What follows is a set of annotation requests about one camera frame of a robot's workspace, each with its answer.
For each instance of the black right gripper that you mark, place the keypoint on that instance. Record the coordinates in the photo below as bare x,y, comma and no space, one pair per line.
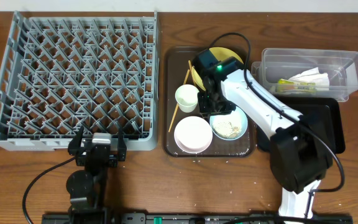
204,107

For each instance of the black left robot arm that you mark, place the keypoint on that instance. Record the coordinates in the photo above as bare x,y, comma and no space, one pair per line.
87,187

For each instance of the wooden chopstick right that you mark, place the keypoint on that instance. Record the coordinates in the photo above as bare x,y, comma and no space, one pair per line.
191,72

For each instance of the yellow round plate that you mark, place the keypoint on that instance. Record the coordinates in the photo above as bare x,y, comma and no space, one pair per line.
220,53

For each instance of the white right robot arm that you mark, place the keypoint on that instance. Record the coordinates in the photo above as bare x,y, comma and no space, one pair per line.
299,149

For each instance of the grey plastic dish rack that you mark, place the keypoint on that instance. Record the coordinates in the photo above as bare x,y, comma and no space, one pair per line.
61,75

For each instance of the clear plastic waste bin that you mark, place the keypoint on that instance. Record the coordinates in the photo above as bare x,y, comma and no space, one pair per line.
279,63

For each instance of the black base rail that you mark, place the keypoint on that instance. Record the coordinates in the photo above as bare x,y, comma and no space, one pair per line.
141,218

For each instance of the white pink bowl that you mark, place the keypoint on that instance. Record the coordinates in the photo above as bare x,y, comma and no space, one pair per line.
193,134

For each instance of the green snack wrapper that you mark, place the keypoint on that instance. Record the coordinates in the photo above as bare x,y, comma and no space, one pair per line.
288,86

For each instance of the pale green cup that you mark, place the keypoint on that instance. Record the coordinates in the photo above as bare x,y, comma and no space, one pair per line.
187,98

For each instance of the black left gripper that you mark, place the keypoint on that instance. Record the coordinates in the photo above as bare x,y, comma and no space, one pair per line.
96,158

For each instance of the light blue bowl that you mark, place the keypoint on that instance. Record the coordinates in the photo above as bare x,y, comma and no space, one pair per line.
236,117

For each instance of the rice and food scraps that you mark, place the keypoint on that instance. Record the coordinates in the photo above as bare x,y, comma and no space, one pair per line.
226,130

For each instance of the dark brown serving tray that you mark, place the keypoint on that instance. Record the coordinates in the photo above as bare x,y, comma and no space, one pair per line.
177,73

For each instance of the white napkin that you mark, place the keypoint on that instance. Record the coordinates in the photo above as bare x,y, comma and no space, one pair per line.
313,75

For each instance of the black waste tray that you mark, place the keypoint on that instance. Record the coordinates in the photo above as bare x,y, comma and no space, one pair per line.
328,110

